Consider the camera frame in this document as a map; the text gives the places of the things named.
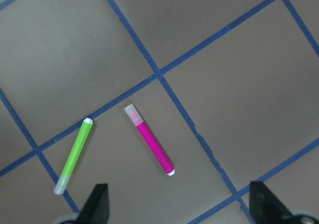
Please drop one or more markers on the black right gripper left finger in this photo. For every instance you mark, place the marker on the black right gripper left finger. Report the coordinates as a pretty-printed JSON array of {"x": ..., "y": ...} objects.
[{"x": 97, "y": 207}]

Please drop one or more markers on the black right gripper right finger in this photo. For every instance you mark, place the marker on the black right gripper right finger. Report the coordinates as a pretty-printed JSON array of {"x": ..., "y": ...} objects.
[{"x": 266, "y": 208}]

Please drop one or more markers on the pink highlighter pen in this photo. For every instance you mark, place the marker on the pink highlighter pen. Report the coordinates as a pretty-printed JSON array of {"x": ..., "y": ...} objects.
[{"x": 150, "y": 140}]

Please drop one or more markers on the green highlighter pen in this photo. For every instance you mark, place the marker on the green highlighter pen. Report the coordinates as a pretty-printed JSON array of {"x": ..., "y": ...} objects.
[{"x": 73, "y": 156}]

